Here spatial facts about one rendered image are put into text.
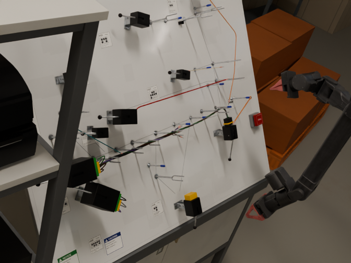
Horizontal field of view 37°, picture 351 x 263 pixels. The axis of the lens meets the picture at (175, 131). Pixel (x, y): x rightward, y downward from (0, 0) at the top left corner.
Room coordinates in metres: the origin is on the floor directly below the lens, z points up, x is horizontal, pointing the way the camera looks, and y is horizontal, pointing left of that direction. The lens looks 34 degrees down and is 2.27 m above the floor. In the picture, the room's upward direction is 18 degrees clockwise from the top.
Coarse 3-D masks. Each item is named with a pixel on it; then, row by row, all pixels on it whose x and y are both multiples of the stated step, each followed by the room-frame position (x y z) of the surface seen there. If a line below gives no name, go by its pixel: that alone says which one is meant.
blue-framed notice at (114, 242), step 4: (120, 232) 1.25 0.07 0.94; (112, 236) 1.22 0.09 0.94; (116, 236) 1.23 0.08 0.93; (120, 236) 1.24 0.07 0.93; (104, 240) 1.20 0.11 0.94; (108, 240) 1.20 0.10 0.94; (112, 240) 1.22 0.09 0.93; (116, 240) 1.23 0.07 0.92; (120, 240) 1.24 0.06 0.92; (104, 244) 1.19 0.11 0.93; (108, 244) 1.20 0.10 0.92; (112, 244) 1.21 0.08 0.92; (116, 244) 1.22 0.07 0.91; (120, 244) 1.23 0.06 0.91; (108, 248) 1.19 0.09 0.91; (112, 248) 1.20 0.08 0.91; (116, 248) 1.21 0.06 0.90; (120, 248) 1.22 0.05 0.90; (108, 252) 1.18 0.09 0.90; (112, 252) 1.19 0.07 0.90
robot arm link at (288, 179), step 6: (282, 168) 1.44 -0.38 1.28; (270, 174) 1.42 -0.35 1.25; (276, 174) 1.42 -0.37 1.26; (282, 174) 1.42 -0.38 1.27; (288, 174) 1.44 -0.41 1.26; (270, 180) 1.41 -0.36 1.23; (276, 180) 1.41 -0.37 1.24; (282, 180) 1.41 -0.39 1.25; (288, 180) 1.41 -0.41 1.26; (276, 186) 1.40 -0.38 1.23; (288, 186) 1.39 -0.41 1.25; (288, 192) 1.37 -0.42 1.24; (294, 192) 1.35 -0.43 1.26; (300, 192) 1.35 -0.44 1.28; (294, 198) 1.35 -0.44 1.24; (300, 198) 1.34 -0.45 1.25
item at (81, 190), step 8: (88, 184) 1.17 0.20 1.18; (96, 184) 1.15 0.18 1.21; (80, 192) 1.21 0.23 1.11; (88, 192) 1.13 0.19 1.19; (96, 192) 1.13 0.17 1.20; (104, 192) 1.15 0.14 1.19; (112, 192) 1.17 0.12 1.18; (80, 200) 1.14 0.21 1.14; (88, 200) 1.12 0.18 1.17; (96, 200) 1.12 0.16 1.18; (104, 200) 1.14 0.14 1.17; (112, 200) 1.16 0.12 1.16; (104, 208) 1.13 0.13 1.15; (112, 208) 1.14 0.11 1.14
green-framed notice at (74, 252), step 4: (72, 252) 1.10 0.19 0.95; (76, 252) 1.10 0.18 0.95; (64, 256) 1.07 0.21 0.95; (68, 256) 1.08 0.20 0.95; (72, 256) 1.09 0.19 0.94; (76, 256) 1.10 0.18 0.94; (60, 260) 1.05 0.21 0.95; (64, 260) 1.06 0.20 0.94; (68, 260) 1.07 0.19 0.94; (72, 260) 1.08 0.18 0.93; (76, 260) 1.09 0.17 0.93
